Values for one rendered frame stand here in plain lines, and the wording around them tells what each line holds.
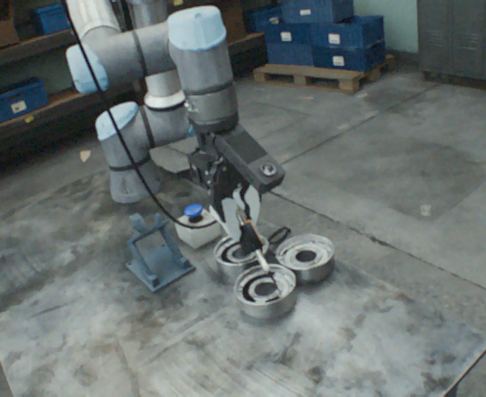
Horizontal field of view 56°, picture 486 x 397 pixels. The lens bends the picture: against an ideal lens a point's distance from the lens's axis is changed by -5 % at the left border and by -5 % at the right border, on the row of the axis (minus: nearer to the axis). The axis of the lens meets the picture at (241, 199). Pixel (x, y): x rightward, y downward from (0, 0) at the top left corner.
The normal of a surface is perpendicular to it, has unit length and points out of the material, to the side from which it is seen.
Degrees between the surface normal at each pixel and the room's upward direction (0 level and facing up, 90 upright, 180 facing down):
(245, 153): 32
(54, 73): 90
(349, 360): 0
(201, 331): 0
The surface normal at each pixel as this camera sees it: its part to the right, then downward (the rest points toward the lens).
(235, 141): 0.18, -0.58
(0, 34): 0.61, 0.18
